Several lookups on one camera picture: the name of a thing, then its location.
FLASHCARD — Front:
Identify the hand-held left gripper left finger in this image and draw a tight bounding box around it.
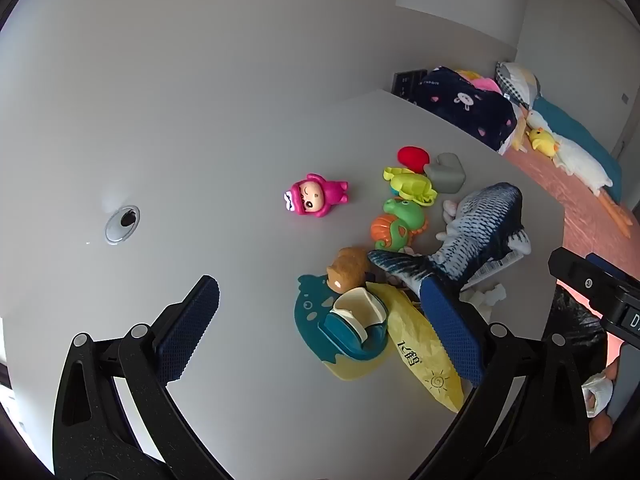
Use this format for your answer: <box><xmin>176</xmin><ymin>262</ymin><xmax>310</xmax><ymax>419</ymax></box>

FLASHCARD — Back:
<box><xmin>51</xmin><ymin>275</ymin><xmax>236</xmax><ymax>480</ymax></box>

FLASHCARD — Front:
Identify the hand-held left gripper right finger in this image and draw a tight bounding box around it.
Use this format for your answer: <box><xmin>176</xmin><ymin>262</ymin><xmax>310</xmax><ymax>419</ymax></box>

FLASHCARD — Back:
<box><xmin>407</xmin><ymin>277</ymin><xmax>593</xmax><ymax>480</ymax></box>

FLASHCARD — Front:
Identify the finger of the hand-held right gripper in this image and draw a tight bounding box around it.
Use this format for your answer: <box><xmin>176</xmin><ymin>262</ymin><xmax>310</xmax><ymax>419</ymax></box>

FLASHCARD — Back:
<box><xmin>586</xmin><ymin>252</ymin><xmax>640</xmax><ymax>291</ymax></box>
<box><xmin>547</xmin><ymin>247</ymin><xmax>626</xmax><ymax>321</ymax></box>

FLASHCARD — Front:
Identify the yellow snack packet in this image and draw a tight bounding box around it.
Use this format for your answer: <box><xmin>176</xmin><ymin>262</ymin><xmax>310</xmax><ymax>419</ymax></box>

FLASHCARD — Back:
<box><xmin>367</xmin><ymin>282</ymin><xmax>466</xmax><ymax>414</ymax></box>

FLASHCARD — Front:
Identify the black trash bag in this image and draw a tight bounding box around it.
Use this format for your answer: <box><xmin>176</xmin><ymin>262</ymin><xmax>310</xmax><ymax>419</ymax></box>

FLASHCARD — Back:
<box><xmin>542</xmin><ymin>290</ymin><xmax>608</xmax><ymax>391</ymax></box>

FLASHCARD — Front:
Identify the white paper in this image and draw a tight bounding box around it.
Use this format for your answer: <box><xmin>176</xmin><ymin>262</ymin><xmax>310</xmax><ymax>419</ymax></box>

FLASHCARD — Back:
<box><xmin>460</xmin><ymin>282</ymin><xmax>507</xmax><ymax>318</ymax></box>

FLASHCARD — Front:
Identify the teal cream tape dispenser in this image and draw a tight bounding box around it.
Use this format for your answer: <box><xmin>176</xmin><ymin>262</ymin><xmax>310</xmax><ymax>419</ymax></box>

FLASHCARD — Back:
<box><xmin>320</xmin><ymin>286</ymin><xmax>391</xmax><ymax>361</ymax></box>

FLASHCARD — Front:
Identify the blue fish plush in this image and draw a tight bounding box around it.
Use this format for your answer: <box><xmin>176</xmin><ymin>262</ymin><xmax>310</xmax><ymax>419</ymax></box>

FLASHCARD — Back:
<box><xmin>367</xmin><ymin>181</ymin><xmax>533</xmax><ymax>301</ymax></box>

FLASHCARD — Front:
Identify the brown animal plush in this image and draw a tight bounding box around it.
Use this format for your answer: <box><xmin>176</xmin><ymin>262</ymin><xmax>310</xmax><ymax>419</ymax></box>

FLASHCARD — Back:
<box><xmin>326</xmin><ymin>246</ymin><xmax>372</xmax><ymax>293</ymax></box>

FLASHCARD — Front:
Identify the white purple knotted rope toy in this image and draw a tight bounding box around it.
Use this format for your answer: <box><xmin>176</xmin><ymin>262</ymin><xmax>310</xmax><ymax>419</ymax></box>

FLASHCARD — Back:
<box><xmin>434</xmin><ymin>199</ymin><xmax>463</xmax><ymax>242</ymax></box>

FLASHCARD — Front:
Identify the pink doll toy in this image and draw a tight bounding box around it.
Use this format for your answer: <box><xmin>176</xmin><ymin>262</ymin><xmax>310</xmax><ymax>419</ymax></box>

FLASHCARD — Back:
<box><xmin>282</xmin><ymin>173</ymin><xmax>351</xmax><ymax>218</ymax></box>

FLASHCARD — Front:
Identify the pink bed sheet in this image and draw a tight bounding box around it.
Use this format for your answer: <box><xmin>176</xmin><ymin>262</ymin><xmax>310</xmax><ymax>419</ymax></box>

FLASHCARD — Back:
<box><xmin>502</xmin><ymin>147</ymin><xmax>640</xmax><ymax>291</ymax></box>

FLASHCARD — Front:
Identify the white and tan toy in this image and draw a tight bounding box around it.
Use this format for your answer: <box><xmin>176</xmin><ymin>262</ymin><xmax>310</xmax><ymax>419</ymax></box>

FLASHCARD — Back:
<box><xmin>582</xmin><ymin>360</ymin><xmax>617</xmax><ymax>441</ymax></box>

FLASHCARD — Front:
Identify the white goose plush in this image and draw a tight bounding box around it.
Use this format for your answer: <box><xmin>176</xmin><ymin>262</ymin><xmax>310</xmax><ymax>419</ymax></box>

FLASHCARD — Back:
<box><xmin>525</xmin><ymin>110</ymin><xmax>633</xmax><ymax>236</ymax></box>

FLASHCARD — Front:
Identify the green orange seahorse teether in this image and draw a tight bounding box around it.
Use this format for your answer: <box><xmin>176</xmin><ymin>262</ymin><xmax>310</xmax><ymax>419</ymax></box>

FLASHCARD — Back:
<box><xmin>370</xmin><ymin>197</ymin><xmax>430</xmax><ymax>253</ymax></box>

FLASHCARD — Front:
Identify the teal blanket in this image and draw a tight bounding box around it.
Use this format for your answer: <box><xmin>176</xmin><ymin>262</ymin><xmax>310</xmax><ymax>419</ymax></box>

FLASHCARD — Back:
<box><xmin>531</xmin><ymin>95</ymin><xmax>623</xmax><ymax>206</ymax></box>

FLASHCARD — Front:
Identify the yellow duck plush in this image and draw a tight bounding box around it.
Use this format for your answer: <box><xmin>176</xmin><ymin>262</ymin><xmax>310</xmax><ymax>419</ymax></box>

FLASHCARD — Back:
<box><xmin>529</xmin><ymin>127</ymin><xmax>560</xmax><ymax>158</ymax></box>

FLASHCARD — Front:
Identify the yellow plastic toy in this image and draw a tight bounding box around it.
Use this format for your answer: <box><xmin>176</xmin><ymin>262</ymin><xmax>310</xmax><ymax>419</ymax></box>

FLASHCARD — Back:
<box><xmin>383</xmin><ymin>165</ymin><xmax>438</xmax><ymax>207</ymax></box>

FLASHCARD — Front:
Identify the grey foam corner guard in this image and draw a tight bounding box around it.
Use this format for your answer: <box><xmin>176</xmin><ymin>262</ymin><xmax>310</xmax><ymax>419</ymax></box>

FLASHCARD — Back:
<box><xmin>424</xmin><ymin>152</ymin><xmax>467</xmax><ymax>194</ymax></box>

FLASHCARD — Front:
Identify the red round cushion toy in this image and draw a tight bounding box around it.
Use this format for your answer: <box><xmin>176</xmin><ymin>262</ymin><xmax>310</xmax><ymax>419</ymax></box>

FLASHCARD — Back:
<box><xmin>397</xmin><ymin>146</ymin><xmax>432</xmax><ymax>173</ymax></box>

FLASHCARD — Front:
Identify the navy rabbit print blanket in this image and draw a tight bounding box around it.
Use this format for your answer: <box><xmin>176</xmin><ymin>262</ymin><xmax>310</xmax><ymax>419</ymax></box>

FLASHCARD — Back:
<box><xmin>414</xmin><ymin>66</ymin><xmax>518</xmax><ymax>153</ymax></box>

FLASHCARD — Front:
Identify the checked patchwork pillow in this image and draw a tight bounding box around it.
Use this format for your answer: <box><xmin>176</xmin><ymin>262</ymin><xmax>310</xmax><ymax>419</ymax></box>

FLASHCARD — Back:
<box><xmin>495</xmin><ymin>61</ymin><xmax>542</xmax><ymax>111</ymax></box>

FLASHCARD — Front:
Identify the silver table cable grommet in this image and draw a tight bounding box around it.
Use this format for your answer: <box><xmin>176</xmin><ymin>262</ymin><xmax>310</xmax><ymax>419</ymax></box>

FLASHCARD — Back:
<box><xmin>104</xmin><ymin>205</ymin><xmax>142</xmax><ymax>245</ymax></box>

